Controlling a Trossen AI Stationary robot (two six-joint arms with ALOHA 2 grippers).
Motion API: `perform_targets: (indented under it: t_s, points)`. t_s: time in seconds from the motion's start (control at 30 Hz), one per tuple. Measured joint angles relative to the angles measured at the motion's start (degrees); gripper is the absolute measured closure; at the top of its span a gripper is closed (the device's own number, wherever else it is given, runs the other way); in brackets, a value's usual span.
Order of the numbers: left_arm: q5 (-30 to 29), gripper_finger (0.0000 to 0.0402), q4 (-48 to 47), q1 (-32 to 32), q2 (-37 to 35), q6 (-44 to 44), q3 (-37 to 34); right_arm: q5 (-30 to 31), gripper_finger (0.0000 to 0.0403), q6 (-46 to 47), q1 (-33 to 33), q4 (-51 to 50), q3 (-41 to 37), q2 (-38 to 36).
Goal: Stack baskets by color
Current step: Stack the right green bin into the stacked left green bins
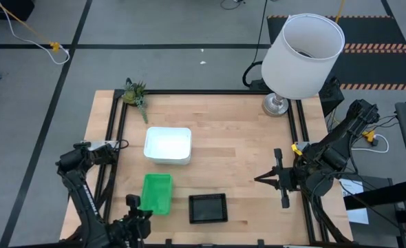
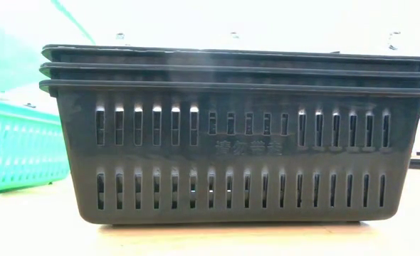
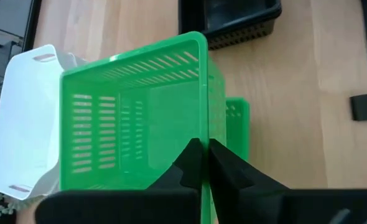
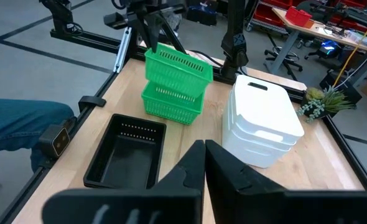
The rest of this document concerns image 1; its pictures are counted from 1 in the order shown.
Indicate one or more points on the small black power box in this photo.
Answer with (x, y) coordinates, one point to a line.
(258, 84)

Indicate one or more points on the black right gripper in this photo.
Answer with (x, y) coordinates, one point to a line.
(287, 179)

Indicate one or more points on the white paper sheet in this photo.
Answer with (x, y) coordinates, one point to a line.
(352, 187)

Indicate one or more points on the black stand beam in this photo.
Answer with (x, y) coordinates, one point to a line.
(378, 196)

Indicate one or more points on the black plastic slotted basket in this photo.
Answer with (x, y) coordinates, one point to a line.
(208, 210)

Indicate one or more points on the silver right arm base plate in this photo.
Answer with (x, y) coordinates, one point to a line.
(305, 144)

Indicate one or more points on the large black power box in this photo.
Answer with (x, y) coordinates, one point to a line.
(332, 98)

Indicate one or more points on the green plastic slotted basket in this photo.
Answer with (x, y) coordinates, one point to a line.
(156, 196)

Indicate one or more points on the black case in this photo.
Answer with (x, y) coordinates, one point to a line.
(7, 8)

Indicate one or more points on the black aluminium table frame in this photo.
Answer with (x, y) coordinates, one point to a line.
(203, 92)

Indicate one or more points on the potted succulent plant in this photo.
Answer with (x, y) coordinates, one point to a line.
(134, 94)

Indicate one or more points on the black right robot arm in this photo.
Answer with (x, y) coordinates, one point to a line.
(340, 144)

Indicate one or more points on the yellow power plug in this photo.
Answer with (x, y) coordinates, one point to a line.
(369, 135)

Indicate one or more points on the black hazard-striped floor mat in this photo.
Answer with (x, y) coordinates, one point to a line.
(371, 69)

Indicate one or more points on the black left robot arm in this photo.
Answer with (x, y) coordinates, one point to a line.
(89, 203)

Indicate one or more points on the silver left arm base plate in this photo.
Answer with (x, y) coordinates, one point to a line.
(99, 144)

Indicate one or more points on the white shade silver table lamp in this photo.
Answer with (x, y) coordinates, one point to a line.
(302, 58)

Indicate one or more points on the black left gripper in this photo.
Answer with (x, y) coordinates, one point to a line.
(130, 230)

